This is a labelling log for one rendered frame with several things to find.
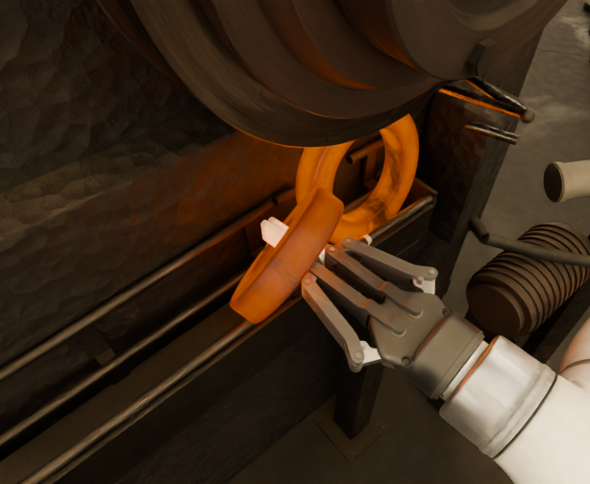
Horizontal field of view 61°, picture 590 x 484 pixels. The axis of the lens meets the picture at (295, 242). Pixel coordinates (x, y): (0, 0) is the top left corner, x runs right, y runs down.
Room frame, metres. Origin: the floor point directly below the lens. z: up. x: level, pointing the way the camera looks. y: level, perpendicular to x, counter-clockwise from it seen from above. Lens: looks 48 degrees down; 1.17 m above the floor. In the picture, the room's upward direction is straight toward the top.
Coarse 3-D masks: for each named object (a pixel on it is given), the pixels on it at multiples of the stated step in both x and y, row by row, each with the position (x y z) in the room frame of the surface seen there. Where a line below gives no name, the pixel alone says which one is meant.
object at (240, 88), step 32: (128, 0) 0.26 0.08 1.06; (160, 0) 0.27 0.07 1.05; (192, 0) 0.28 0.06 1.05; (160, 32) 0.27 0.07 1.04; (192, 32) 0.28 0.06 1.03; (192, 64) 0.28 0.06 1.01; (224, 64) 0.29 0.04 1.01; (224, 96) 0.29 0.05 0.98; (256, 96) 0.31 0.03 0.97; (256, 128) 0.31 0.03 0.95; (288, 128) 0.33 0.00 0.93; (320, 128) 0.35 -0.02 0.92; (352, 128) 0.37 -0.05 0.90
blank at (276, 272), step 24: (312, 192) 0.37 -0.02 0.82; (288, 216) 0.40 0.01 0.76; (312, 216) 0.32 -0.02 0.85; (336, 216) 0.33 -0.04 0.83; (288, 240) 0.29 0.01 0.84; (312, 240) 0.30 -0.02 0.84; (264, 264) 0.29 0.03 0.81; (288, 264) 0.28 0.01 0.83; (312, 264) 0.28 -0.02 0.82; (240, 288) 0.30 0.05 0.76; (264, 288) 0.27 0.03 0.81; (288, 288) 0.26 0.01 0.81; (240, 312) 0.27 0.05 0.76; (264, 312) 0.26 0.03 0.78
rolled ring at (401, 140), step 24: (408, 120) 0.52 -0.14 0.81; (384, 144) 0.52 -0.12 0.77; (408, 144) 0.51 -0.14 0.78; (312, 168) 0.43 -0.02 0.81; (336, 168) 0.44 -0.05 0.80; (384, 168) 0.51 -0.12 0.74; (408, 168) 0.50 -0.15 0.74; (384, 192) 0.49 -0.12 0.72; (360, 216) 0.45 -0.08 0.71; (384, 216) 0.46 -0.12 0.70; (336, 240) 0.41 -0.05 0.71
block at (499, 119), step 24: (432, 120) 0.59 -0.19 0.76; (456, 120) 0.56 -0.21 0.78; (480, 120) 0.54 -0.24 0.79; (504, 120) 0.54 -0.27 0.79; (432, 144) 0.58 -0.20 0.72; (456, 144) 0.56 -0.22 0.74; (480, 144) 0.53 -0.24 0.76; (504, 144) 0.56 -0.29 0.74; (432, 168) 0.58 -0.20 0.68; (456, 168) 0.55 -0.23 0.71; (480, 168) 0.53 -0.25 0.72; (456, 192) 0.54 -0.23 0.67; (480, 192) 0.55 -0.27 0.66; (432, 216) 0.56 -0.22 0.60; (456, 216) 0.53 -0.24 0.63; (480, 216) 0.57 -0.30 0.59
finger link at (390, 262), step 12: (348, 240) 0.34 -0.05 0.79; (360, 252) 0.33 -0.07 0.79; (372, 252) 0.33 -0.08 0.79; (372, 264) 0.32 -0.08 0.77; (384, 264) 0.31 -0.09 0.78; (396, 264) 0.31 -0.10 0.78; (408, 264) 0.31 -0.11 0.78; (384, 276) 0.31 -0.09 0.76; (396, 276) 0.31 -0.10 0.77; (408, 276) 0.30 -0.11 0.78; (420, 276) 0.30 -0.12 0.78; (432, 276) 0.30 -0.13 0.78
